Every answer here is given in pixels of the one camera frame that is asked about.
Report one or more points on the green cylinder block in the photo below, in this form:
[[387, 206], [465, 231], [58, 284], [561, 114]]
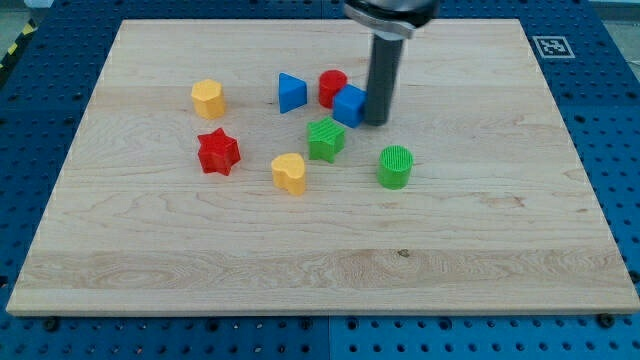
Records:
[[394, 167]]

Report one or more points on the green star block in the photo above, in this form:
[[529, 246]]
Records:
[[325, 138]]

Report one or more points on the red star block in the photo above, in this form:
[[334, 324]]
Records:
[[218, 152]]

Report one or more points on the blue cube block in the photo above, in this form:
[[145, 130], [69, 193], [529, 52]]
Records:
[[348, 106]]

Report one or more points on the yellow heart block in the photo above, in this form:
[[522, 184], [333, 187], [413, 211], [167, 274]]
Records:
[[289, 173]]

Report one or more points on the blue triangle block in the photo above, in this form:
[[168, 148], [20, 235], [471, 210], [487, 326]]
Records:
[[292, 92]]

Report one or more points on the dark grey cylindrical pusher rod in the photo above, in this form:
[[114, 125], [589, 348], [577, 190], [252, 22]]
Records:
[[383, 69]]

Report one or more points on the yellow black hazard tape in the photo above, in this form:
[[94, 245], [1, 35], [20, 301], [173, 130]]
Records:
[[17, 48]]

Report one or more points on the wooden board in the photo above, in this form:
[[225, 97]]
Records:
[[498, 216]]

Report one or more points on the red cylinder block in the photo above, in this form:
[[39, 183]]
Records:
[[330, 83]]

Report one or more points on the white fiducial marker tag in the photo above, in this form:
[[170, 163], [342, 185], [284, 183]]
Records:
[[553, 47]]

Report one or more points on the yellow hexagon block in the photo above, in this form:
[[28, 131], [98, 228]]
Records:
[[208, 99]]

